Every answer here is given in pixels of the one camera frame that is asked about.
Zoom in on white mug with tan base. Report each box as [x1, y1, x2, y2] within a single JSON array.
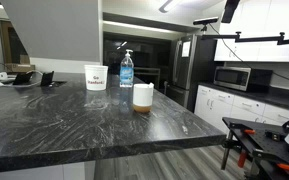
[[132, 83, 155, 114]]

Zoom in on clear hand sanitizer pump bottle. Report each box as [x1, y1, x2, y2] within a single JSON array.
[[119, 49, 135, 89]]

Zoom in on stainless steel refrigerator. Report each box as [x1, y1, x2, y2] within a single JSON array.
[[166, 34, 217, 109]]

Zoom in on white paper bucket red print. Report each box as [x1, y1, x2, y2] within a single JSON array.
[[84, 64, 109, 92]]

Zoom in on white base cabinets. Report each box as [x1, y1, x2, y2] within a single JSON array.
[[193, 84, 289, 134]]

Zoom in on silver and black microwave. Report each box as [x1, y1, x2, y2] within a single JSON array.
[[213, 65, 274, 93]]

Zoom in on black pop-up outlet stand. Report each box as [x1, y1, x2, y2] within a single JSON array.
[[40, 70, 55, 87], [12, 71, 35, 86]]

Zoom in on brown cardboard box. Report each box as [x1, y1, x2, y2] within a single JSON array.
[[4, 63, 36, 73]]

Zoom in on black stereo camera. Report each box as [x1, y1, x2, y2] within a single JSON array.
[[192, 16, 220, 26]]

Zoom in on orange handled clamp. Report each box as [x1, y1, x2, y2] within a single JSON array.
[[276, 162, 289, 173], [243, 128, 257, 136], [237, 149, 249, 169]]

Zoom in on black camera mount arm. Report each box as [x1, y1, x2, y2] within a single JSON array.
[[201, 31, 289, 46]]

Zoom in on white wall cabinets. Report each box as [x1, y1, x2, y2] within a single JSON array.
[[213, 0, 289, 63]]

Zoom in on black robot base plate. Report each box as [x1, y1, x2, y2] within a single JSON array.
[[221, 116, 289, 180]]

